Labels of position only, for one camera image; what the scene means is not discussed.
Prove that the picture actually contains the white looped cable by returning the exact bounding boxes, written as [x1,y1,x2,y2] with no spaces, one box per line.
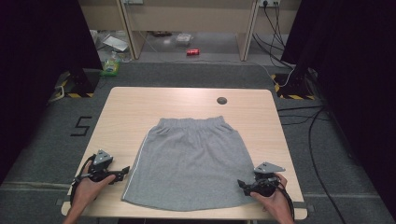
[47,84,66,105]

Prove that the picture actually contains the person's right hand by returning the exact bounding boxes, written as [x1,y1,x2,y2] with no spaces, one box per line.
[249,173,295,220]

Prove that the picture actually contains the green packet on floor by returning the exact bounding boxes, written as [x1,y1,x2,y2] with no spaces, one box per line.
[99,50,121,77]

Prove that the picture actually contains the right hand-held gripper black cable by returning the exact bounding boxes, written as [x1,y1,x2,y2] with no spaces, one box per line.
[276,181,295,220]

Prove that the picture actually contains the person's left hand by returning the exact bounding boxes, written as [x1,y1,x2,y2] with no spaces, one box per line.
[72,160,117,207]

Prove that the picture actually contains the white wall power outlet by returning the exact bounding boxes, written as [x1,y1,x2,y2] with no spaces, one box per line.
[258,0,281,8]

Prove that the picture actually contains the clear plastic container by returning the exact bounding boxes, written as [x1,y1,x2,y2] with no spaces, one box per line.
[175,33,194,48]

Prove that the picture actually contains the black stand base striped tape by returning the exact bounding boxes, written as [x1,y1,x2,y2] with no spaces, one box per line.
[55,67,101,99]
[270,70,317,101]

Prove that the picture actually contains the hand-held gripper black cable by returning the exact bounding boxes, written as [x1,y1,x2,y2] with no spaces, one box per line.
[276,181,295,220]
[69,154,98,207]

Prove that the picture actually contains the black curtain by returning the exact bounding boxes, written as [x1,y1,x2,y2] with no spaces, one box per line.
[280,0,396,220]
[0,0,105,185]

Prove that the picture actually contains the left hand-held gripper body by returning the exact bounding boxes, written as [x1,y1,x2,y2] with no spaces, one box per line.
[88,149,125,185]

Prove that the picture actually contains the gray shorts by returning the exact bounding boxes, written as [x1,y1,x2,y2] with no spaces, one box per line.
[120,115,262,213]

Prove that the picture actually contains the light wooden desk frame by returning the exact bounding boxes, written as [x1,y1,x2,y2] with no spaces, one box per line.
[78,0,304,63]

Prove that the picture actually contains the thin white cable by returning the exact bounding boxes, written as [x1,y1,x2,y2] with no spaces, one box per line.
[248,60,296,89]

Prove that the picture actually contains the black floor cables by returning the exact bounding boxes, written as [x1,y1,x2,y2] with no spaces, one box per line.
[277,105,348,224]

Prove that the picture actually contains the left hand-held gripper black cable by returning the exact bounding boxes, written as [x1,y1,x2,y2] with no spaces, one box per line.
[69,154,98,207]

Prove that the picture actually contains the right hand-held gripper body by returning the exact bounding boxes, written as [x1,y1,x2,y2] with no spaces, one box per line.
[252,161,287,198]

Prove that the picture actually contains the black cables from outlet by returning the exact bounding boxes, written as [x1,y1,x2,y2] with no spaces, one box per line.
[251,3,295,70]

